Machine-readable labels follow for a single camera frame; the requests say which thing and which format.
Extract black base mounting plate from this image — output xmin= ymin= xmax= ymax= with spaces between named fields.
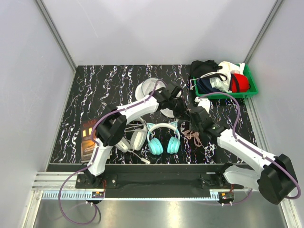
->
xmin=76 ymin=164 xmax=242 ymax=200

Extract white over-ear headphones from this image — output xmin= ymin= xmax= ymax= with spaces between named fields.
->
xmin=115 ymin=118 xmax=148 ymax=152

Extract teal cat-ear headphones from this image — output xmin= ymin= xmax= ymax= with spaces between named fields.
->
xmin=146 ymin=121 xmax=181 ymax=155

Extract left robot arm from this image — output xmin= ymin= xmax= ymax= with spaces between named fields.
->
xmin=81 ymin=79 xmax=189 ymax=188

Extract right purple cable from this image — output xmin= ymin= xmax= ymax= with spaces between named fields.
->
xmin=197 ymin=92 xmax=300 ymax=207

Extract green plastic bin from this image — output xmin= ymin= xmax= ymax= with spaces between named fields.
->
xmin=189 ymin=60 xmax=258 ymax=99

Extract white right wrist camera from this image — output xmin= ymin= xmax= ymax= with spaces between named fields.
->
xmin=195 ymin=97 xmax=211 ymax=114

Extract purple cable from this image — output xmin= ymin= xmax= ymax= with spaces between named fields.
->
xmin=197 ymin=92 xmax=300 ymax=207
xmin=58 ymin=79 xmax=167 ymax=224

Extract paperback book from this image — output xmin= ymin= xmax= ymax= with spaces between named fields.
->
xmin=80 ymin=118 xmax=98 ymax=163

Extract navy garment in bin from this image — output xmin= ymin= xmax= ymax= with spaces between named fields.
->
xmin=196 ymin=78 xmax=221 ymax=94

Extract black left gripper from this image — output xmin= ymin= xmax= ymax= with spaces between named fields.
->
xmin=167 ymin=96 xmax=190 ymax=121

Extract pink lace bra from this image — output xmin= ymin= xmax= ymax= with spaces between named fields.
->
xmin=182 ymin=130 xmax=202 ymax=147

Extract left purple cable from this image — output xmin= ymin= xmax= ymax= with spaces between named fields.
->
xmin=58 ymin=79 xmax=167 ymax=224

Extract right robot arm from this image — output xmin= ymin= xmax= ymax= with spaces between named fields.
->
xmin=189 ymin=106 xmax=301 ymax=205

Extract white headphone cable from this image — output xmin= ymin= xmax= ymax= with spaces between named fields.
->
xmin=125 ymin=147 xmax=151 ymax=164

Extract red bra in bin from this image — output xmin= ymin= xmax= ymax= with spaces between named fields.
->
xmin=229 ymin=73 xmax=250 ymax=93

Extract black garment in bin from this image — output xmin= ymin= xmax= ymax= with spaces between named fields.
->
xmin=190 ymin=60 xmax=223 ymax=78

